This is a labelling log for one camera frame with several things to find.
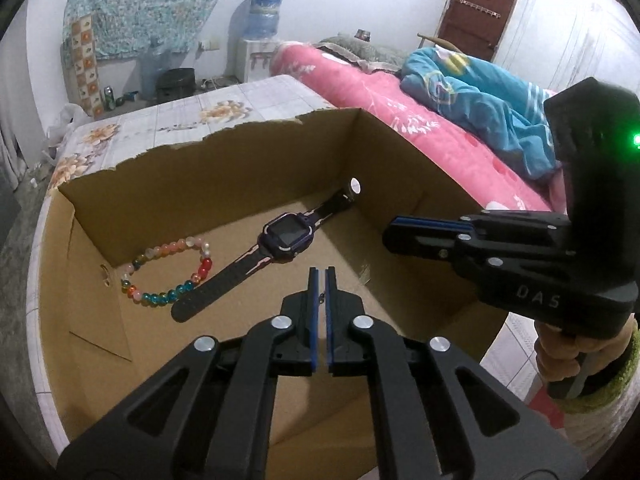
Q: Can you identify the black purple smart watch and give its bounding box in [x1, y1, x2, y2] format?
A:
[171, 177, 361, 323]

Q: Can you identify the multicolour glass bead bracelet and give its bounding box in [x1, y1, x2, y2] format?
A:
[119, 236, 215, 309]

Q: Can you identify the right hand on handle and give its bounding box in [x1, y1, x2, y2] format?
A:
[535, 314, 638, 382]

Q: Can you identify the pink floral bed mattress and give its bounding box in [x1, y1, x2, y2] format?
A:
[270, 42, 566, 212]

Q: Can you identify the blue teal blanket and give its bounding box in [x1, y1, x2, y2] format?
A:
[400, 46, 560, 182]

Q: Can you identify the brown cardboard box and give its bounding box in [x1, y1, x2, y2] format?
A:
[37, 107, 511, 480]

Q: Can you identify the brown wooden door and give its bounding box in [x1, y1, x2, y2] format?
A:
[437, 0, 516, 62]

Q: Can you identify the blue water dispenser bottle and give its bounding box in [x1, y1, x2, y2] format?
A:
[243, 0, 283, 40]

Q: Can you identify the teal floral hanging cloth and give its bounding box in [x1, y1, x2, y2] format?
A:
[60, 0, 244, 116]

